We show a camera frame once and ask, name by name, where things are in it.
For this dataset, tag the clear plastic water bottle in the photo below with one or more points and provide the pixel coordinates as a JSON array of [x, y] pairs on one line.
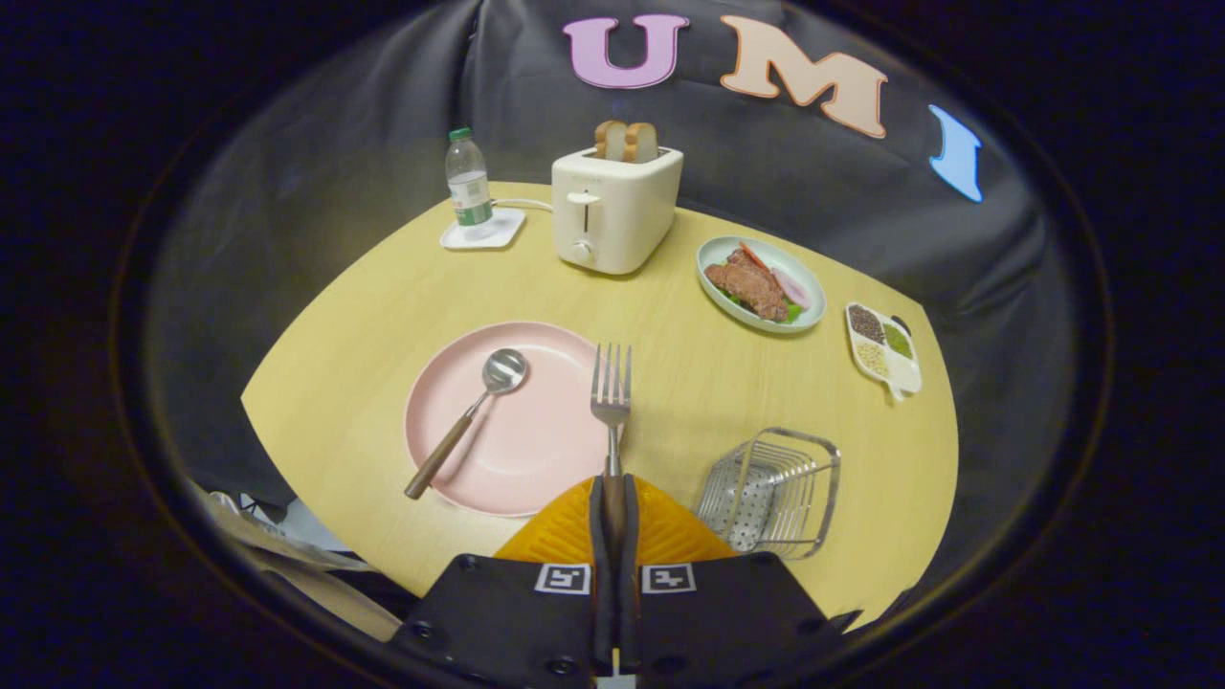
[[469, 191]]

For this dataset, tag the white toaster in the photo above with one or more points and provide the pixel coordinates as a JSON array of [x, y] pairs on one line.
[[622, 211]]

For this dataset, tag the brown meat slices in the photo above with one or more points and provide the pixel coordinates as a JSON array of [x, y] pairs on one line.
[[746, 285]]

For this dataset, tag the pink round plate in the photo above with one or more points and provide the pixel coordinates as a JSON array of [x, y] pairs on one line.
[[536, 450]]

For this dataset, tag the pink ham slice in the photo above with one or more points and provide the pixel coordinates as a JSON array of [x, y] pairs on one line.
[[792, 287]]

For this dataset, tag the red vegetable slice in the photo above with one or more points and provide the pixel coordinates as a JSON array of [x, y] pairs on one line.
[[753, 255]]

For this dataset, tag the toasted bread slice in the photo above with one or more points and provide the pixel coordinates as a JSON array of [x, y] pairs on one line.
[[611, 141], [642, 144]]

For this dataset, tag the green lettuce leaf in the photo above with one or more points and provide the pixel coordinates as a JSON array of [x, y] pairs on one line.
[[793, 313]]

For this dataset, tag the white divided grain dish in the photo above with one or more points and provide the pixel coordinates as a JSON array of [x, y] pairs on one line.
[[904, 375]]

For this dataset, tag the white object with dark lines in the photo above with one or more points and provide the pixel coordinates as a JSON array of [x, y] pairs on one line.
[[306, 524]]

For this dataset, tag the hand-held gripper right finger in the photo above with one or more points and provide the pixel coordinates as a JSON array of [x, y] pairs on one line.
[[633, 593]]

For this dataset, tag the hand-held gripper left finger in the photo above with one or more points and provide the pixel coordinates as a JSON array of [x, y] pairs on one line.
[[597, 593]]

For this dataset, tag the pale green plate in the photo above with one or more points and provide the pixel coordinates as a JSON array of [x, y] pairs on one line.
[[804, 277]]

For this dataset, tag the white square coaster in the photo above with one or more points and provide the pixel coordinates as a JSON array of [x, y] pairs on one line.
[[507, 230]]

